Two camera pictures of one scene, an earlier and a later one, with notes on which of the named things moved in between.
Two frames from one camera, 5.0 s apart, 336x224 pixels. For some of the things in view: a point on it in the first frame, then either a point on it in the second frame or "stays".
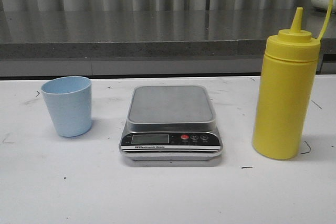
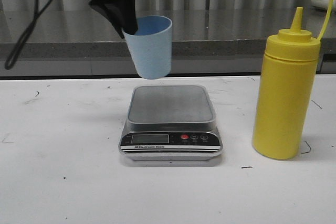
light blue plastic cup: [69, 99] to [150, 47]
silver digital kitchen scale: [171, 123] stays
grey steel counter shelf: [151, 42] stays
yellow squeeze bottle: [285, 104] stays
